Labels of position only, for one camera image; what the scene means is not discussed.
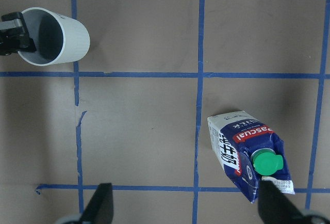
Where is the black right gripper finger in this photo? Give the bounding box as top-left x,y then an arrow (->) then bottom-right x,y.
258,181 -> 309,224
79,183 -> 113,224
1,12 -> 36,53

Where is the white mug pink rim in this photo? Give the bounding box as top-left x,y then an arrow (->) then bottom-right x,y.
18,7 -> 90,67

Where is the blue white milk carton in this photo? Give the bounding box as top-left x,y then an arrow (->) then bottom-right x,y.
207,110 -> 295,203

